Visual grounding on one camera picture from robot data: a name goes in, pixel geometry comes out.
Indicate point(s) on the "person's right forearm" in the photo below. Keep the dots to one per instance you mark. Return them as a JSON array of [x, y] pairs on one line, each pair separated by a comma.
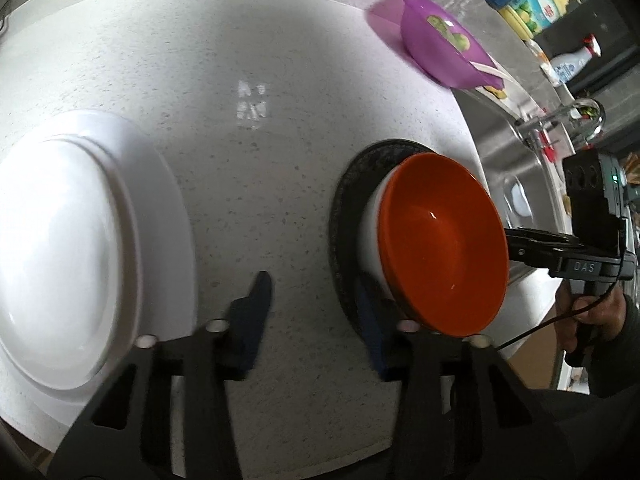
[[617, 355]]

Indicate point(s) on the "blue patterned bowl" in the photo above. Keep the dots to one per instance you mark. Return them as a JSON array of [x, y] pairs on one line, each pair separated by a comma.
[[347, 210]]

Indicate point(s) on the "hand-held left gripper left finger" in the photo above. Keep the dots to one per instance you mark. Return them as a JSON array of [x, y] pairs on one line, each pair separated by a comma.
[[255, 310]]

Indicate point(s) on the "orange bowl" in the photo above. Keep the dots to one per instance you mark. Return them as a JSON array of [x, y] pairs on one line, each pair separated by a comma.
[[445, 245]]

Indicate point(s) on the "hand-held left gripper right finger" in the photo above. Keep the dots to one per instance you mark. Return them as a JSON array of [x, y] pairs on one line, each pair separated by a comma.
[[372, 330]]

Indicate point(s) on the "blue and yellow soap bottle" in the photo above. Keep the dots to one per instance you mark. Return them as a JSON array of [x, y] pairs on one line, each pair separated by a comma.
[[530, 0]]

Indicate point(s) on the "metal faucet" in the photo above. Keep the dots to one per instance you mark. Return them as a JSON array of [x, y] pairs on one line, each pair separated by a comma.
[[560, 120]]

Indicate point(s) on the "white bottle with red cap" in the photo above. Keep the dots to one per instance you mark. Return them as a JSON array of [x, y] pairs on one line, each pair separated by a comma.
[[570, 62]]

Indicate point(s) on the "person's right hand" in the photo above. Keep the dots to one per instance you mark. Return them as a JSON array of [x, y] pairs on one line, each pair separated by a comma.
[[565, 320]]

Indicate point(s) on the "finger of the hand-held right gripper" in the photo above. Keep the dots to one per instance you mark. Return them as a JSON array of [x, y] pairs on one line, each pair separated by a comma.
[[537, 247]]

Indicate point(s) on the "purple plastic bowl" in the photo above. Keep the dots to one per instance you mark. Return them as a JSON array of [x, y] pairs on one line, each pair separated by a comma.
[[440, 45]]

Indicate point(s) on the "large white plate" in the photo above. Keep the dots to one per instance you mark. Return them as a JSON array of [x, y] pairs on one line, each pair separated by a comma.
[[165, 220]]

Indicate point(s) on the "steel sink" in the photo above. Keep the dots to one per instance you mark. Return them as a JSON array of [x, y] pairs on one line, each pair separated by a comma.
[[515, 180]]

